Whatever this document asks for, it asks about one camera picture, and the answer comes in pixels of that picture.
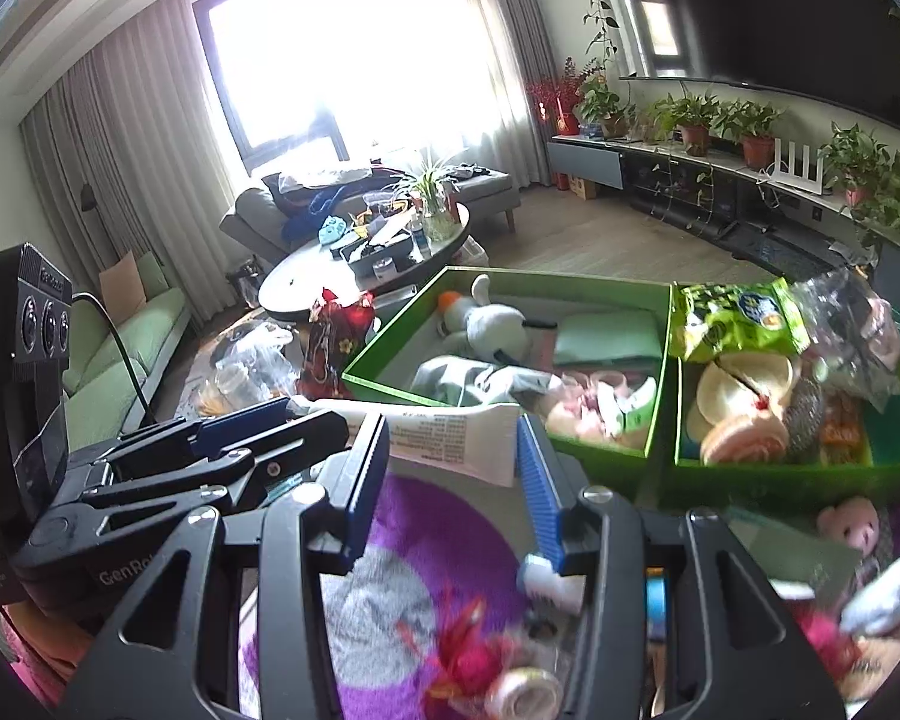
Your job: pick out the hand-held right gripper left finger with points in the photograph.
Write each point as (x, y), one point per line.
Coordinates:
(366, 495)

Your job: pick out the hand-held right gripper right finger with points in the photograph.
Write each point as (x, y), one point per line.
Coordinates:
(541, 510)

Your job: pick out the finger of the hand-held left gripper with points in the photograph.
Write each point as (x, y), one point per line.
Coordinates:
(247, 420)
(300, 435)

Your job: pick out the green cardboard box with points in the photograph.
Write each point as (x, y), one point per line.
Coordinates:
(757, 484)
(600, 465)

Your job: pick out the white tube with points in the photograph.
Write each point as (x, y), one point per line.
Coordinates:
(450, 439)

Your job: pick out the glass desktop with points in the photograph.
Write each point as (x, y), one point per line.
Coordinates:
(787, 551)

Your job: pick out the clear plastic bag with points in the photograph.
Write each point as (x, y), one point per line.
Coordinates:
(259, 367)

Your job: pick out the purple patterned mat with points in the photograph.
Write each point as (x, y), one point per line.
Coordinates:
(420, 510)

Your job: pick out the small white plastic object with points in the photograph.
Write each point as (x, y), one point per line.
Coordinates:
(547, 581)

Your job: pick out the red patterned gift bag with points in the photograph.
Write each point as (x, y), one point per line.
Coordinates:
(330, 349)

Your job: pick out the pink fabric item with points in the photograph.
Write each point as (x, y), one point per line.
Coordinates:
(577, 412)

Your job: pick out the green sofa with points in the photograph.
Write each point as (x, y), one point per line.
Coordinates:
(142, 337)

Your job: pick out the green white paper cup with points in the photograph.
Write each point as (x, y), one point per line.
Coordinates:
(634, 409)

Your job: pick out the round dark coffee table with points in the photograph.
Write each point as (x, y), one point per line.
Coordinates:
(307, 285)

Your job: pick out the grey cloth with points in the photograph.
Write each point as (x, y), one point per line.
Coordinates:
(457, 379)

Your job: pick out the blue tape roll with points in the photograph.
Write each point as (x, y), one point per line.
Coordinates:
(657, 607)

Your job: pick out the red pink tassel ornament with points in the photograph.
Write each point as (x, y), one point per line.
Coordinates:
(457, 652)

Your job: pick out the pale tape roll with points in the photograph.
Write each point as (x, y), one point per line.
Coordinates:
(525, 694)

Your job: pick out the black floor lamp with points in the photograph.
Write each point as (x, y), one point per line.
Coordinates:
(87, 199)

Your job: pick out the white plush toy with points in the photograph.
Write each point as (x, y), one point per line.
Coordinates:
(487, 326)

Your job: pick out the black tray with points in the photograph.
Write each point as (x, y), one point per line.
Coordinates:
(379, 251)

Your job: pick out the teal small bag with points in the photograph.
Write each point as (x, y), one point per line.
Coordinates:
(334, 231)

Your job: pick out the pink round box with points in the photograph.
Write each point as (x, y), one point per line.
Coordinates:
(742, 442)

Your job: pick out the beige round plate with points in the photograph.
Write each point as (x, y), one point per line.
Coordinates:
(727, 397)

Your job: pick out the blue garment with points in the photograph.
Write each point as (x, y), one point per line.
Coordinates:
(315, 210)

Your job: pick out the beige curtain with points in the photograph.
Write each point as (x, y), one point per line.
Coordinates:
(120, 165)
(525, 90)

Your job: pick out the translucent storage box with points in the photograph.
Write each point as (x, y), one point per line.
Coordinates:
(469, 249)

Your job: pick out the spider plant in glass vase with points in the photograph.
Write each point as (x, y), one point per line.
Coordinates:
(436, 221)

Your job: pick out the green snack packet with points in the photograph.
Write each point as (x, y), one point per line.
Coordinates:
(735, 319)

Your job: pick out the steel scourer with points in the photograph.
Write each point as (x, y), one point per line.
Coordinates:
(806, 420)

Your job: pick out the pink plush toy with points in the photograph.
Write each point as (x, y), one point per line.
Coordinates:
(847, 525)

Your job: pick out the grey sofa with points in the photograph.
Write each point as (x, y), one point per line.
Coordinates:
(487, 191)

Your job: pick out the orange packet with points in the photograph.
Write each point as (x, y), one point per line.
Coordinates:
(844, 435)

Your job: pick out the small pale green cup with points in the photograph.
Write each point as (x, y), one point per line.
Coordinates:
(821, 369)

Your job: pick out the small yellow carton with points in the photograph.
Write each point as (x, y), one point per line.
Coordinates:
(583, 187)

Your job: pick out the long television cabinet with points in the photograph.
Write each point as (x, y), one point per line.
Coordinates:
(585, 161)

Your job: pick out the pale blue fabric item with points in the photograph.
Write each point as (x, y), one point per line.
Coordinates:
(885, 592)

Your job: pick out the clear bag of dark items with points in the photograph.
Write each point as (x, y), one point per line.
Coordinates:
(855, 322)

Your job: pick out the window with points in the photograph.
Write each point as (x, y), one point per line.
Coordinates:
(345, 52)

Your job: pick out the white router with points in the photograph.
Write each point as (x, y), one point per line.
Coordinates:
(799, 180)

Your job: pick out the red flower decoration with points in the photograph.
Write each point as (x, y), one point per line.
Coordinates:
(559, 90)

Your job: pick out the row of potted plants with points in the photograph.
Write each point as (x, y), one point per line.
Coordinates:
(690, 116)

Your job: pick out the black television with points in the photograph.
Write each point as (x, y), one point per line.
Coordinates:
(780, 15)

